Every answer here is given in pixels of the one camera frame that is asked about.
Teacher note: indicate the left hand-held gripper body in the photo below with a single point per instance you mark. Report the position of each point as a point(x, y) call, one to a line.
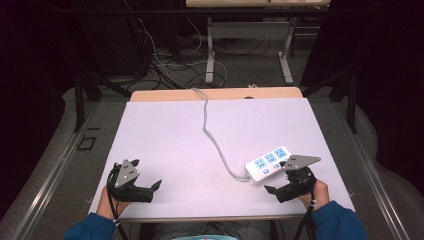
point(126, 175)

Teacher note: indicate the wooden table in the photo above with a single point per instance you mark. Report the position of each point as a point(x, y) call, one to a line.
point(220, 93)

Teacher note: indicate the person's left hand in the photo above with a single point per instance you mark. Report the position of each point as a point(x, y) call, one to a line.
point(108, 205)

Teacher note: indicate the white table mat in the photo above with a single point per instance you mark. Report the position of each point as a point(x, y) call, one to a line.
point(186, 150)

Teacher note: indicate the black metal stand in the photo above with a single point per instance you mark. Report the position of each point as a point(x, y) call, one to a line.
point(83, 100)
point(346, 96)

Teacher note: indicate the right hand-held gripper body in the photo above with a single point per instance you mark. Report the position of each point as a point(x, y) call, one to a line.
point(300, 176)

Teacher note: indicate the person's right hand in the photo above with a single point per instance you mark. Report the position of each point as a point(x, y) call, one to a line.
point(318, 195)

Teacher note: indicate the person's lap grey trousers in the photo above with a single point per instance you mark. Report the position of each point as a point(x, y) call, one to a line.
point(213, 230)

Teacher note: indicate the white metal desk frame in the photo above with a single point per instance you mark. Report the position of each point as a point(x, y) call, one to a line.
point(250, 33)

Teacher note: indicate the white power strip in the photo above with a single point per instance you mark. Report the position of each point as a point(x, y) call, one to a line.
point(266, 163)

